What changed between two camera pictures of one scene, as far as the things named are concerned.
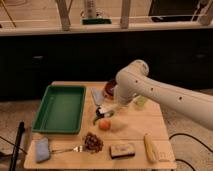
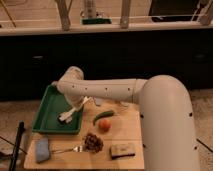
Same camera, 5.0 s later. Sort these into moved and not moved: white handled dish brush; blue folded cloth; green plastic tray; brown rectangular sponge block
Moved: white handled dish brush
Not moved: brown rectangular sponge block; green plastic tray; blue folded cloth
